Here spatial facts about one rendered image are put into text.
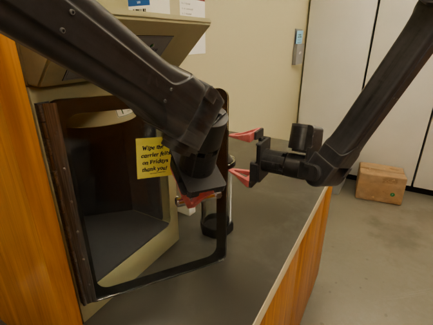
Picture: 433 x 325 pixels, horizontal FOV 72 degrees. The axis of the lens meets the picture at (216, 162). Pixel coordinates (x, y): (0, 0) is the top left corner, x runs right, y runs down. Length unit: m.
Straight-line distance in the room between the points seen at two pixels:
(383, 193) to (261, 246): 2.51
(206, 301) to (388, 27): 3.01
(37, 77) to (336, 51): 3.11
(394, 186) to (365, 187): 0.25
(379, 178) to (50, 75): 3.01
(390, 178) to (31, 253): 3.03
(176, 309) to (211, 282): 0.11
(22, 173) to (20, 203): 0.05
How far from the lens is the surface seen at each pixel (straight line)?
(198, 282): 0.76
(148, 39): 0.54
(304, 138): 0.69
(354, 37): 3.37
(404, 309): 2.25
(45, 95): 0.53
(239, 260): 0.82
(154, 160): 0.55
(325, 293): 2.15
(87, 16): 0.22
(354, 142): 0.62
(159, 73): 0.26
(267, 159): 0.71
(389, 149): 3.51
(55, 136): 0.52
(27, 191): 0.43
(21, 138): 0.41
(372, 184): 3.24
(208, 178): 0.47
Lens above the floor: 1.47
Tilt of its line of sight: 23 degrees down
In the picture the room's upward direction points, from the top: straight up
